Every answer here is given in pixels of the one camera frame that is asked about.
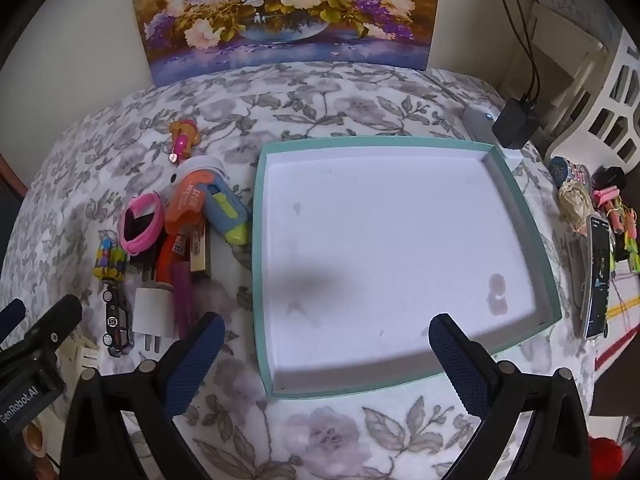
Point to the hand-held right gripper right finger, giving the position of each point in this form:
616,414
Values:
455,365

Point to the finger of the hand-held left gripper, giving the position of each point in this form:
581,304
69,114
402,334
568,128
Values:
11,314
55,320

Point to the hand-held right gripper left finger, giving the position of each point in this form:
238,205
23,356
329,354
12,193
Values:
196,360

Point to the cream plug adapter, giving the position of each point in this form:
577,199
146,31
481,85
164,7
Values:
82,355

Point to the black toy car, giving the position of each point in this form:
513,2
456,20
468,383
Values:
117,320

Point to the white charger plug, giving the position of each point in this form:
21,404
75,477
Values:
152,312

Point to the magenta stick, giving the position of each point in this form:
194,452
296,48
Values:
183,295

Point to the teal shallow cardboard box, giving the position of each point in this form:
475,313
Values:
380,240

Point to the orange white handheld gadget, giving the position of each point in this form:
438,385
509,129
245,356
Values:
187,200

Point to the person's left hand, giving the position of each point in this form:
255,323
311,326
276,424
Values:
37,440

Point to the colourful striped toy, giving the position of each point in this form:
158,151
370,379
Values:
109,260

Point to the orange red plastic item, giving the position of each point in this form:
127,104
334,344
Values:
170,260

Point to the gold patterned small box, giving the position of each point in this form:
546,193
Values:
200,250

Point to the pink wrist watch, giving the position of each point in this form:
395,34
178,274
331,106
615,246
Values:
150,205

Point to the grey remote control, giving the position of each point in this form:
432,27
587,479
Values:
579,280

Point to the blue yellow plastic stapler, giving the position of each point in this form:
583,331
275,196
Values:
227,212

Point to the black smartphone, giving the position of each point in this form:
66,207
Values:
598,280

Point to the red fluffy pompom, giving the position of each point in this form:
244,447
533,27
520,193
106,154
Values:
605,457

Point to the cream dried flower ball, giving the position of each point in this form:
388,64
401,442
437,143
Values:
575,205

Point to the colourful hair accessories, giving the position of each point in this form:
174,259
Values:
617,215

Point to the round printed badge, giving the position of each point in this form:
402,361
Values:
559,169

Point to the black round object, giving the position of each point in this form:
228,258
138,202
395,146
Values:
610,178

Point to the white device with light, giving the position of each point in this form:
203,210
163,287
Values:
477,122

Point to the black power adapter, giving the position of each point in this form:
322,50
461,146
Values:
515,122

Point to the grey floral blanket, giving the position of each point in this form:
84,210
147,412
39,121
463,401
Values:
350,105

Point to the white lattice basket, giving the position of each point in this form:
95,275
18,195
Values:
617,105

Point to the white wooden stand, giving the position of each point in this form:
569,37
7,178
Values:
565,45

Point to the floral painting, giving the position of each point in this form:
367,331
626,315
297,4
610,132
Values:
280,10

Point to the reddish brown wooden frame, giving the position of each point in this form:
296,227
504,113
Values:
12,177

